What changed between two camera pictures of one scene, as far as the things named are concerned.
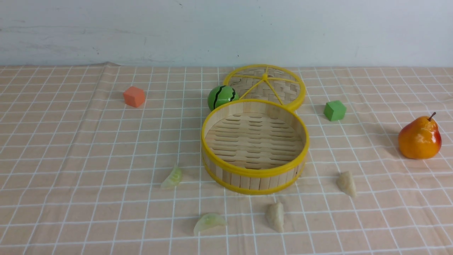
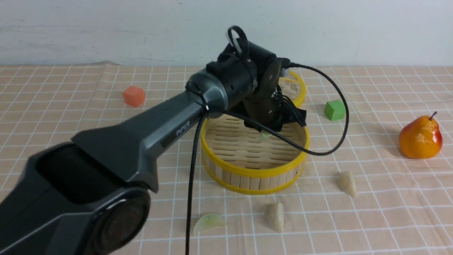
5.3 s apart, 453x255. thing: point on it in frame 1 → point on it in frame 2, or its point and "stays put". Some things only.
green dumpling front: [208, 220] stays put
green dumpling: [174, 179] → [264, 135]
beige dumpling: [345, 182] stays put
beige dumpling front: [275, 215] stays put
